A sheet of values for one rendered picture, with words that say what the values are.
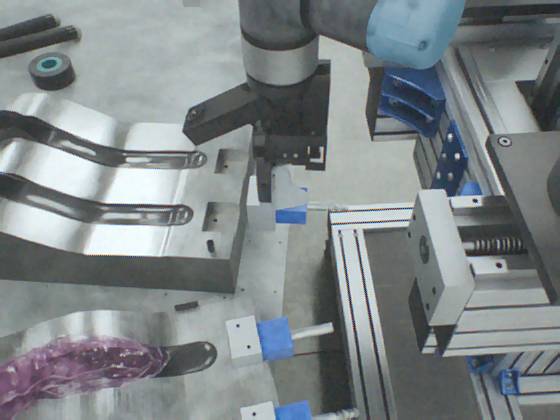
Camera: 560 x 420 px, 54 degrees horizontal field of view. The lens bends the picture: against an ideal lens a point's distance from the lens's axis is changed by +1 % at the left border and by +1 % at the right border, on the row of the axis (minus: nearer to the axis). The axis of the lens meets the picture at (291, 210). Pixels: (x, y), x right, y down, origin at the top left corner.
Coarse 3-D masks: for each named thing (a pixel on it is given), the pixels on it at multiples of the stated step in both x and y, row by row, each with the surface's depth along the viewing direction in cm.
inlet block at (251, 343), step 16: (240, 320) 66; (272, 320) 68; (240, 336) 65; (256, 336) 65; (272, 336) 66; (288, 336) 66; (304, 336) 68; (240, 352) 64; (256, 352) 64; (272, 352) 65; (288, 352) 66
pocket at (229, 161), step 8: (224, 152) 85; (232, 152) 84; (240, 152) 84; (224, 160) 86; (232, 160) 86; (240, 160) 86; (216, 168) 83; (224, 168) 85; (232, 168) 85; (240, 168) 85
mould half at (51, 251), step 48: (48, 96) 85; (0, 144) 78; (144, 144) 85; (192, 144) 85; (240, 144) 85; (96, 192) 79; (144, 192) 79; (192, 192) 78; (240, 192) 78; (0, 240) 71; (48, 240) 72; (96, 240) 74; (144, 240) 73; (192, 240) 73; (240, 240) 80; (192, 288) 78
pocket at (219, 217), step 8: (208, 208) 78; (216, 208) 78; (224, 208) 78; (232, 208) 78; (208, 216) 78; (216, 216) 79; (224, 216) 79; (232, 216) 79; (208, 224) 78; (216, 224) 78; (224, 224) 78; (232, 224) 78; (224, 232) 77
